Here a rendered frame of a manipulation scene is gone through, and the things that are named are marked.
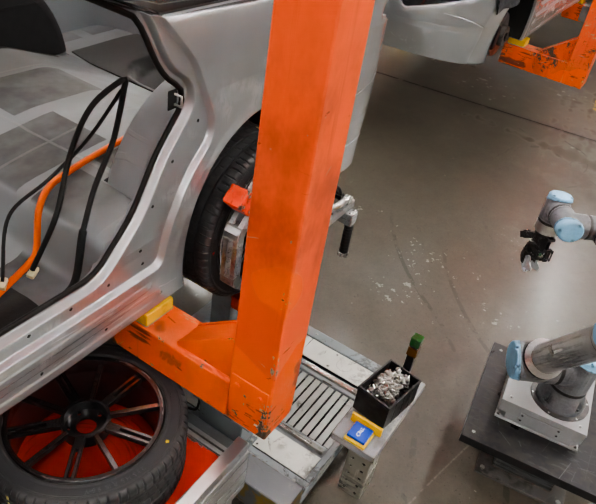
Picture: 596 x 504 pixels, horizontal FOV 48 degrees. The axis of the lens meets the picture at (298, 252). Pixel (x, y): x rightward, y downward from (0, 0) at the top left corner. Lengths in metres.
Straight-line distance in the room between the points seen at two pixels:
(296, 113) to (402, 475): 1.80
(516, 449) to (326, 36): 1.85
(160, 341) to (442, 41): 3.08
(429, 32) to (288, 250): 3.13
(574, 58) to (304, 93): 4.31
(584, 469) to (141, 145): 2.01
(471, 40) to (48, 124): 2.97
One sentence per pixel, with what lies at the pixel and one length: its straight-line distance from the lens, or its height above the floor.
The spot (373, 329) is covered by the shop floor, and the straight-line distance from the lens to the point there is 3.45.
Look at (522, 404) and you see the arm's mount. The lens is 2.79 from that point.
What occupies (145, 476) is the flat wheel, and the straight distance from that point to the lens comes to 2.16.
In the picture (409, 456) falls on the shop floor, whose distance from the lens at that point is 2.97.
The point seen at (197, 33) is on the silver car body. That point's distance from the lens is 1.93.
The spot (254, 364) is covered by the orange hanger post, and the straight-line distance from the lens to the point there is 2.02.
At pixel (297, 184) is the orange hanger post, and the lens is 1.58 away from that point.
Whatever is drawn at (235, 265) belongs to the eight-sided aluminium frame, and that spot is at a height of 0.84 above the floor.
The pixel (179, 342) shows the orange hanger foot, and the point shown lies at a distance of 2.25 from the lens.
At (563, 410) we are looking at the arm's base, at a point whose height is 0.43.
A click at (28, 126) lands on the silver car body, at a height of 1.04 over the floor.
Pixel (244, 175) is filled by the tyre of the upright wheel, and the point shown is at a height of 1.12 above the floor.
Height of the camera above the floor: 2.30
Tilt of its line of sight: 37 degrees down
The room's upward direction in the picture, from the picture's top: 10 degrees clockwise
